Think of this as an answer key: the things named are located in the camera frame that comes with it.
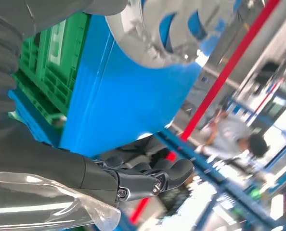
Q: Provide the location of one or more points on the red barrier belt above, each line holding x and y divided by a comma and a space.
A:
229, 63

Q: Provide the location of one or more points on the green plastic crate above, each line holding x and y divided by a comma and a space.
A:
51, 63

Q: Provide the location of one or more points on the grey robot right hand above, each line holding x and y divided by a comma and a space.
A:
49, 159

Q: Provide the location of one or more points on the person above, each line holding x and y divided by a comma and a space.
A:
229, 137

